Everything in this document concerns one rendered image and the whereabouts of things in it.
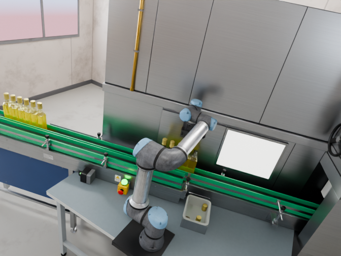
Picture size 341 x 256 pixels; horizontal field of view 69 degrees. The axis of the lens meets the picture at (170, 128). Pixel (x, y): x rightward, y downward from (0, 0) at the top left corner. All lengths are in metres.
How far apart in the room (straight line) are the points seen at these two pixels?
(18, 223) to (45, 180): 0.60
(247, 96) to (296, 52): 0.37
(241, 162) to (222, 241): 0.57
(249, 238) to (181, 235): 0.46
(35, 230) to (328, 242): 2.31
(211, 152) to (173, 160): 0.74
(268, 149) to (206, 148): 0.43
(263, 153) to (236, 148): 0.19
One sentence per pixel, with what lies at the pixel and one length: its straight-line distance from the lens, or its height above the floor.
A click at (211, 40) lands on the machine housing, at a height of 1.85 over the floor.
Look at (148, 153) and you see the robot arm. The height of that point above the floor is 1.39.
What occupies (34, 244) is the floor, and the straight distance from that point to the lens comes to 2.61.
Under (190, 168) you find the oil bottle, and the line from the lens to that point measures 1.81.
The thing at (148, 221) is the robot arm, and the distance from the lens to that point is 1.46.
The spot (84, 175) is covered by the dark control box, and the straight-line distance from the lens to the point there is 1.90.
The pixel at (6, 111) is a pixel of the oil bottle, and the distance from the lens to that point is 2.33.
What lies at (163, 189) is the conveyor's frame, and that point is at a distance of 1.81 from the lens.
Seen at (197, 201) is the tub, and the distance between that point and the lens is 1.86.
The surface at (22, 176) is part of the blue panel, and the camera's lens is 2.47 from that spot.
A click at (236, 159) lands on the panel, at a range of 1.91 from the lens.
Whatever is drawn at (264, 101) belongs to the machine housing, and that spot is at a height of 1.56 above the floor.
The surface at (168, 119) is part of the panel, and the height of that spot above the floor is 1.25.
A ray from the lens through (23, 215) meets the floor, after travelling 2.83.
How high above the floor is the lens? 2.11
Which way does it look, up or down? 30 degrees down
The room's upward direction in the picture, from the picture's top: 12 degrees clockwise
